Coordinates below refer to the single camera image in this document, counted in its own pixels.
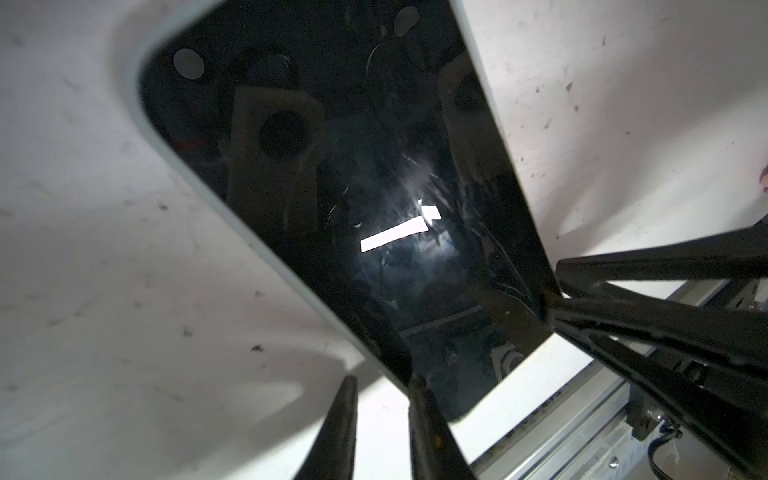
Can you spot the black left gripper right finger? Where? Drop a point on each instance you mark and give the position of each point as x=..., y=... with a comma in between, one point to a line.
x=434, y=452

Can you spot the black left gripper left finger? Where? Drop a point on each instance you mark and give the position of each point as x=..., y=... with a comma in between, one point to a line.
x=332, y=454

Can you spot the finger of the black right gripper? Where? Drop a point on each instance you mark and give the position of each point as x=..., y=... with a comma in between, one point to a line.
x=706, y=368
x=738, y=254

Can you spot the black phone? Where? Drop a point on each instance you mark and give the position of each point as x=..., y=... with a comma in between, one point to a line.
x=355, y=140

